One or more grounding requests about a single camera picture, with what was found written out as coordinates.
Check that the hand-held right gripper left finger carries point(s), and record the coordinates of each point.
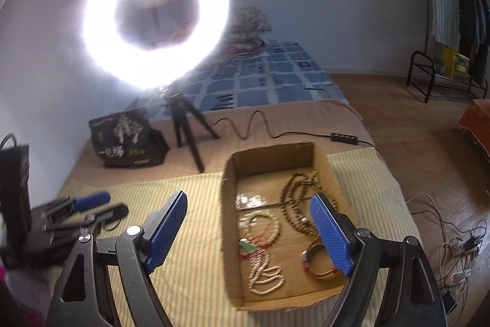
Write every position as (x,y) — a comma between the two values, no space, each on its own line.
(164,231)

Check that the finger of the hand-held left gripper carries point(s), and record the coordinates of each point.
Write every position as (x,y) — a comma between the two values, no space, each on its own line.
(90,200)
(111,214)

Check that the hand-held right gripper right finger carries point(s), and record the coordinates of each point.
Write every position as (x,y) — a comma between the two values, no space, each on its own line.
(331,235)

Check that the brown wooden bangle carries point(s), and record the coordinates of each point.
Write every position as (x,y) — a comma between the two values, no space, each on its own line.
(317,273)

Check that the cardboard box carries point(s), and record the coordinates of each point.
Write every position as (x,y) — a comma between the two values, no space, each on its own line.
(268,166)

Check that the black printed bag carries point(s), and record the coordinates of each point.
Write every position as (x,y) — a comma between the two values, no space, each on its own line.
(122,143)

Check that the yellow striped cloth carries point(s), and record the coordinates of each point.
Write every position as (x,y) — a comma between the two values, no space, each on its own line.
(191,292)

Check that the black tripod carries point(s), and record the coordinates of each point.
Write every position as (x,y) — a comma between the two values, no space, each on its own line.
(183,127)

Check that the white power strip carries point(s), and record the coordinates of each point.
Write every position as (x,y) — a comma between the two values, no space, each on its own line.
(469,243)

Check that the blue checked bed sheet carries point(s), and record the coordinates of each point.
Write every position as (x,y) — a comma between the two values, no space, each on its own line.
(275,78)

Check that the orange wooden bench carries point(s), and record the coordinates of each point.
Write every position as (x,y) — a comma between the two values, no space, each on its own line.
(478,127)

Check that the black clothes rack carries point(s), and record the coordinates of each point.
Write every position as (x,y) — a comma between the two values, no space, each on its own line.
(421,70)

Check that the yellow box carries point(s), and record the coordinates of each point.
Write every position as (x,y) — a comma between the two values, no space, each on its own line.
(455,62)

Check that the crumpled patterned blanket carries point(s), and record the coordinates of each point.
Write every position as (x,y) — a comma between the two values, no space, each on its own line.
(249,28)

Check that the dark hanging clothes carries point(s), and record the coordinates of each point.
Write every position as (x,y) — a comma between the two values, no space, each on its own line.
(472,32)

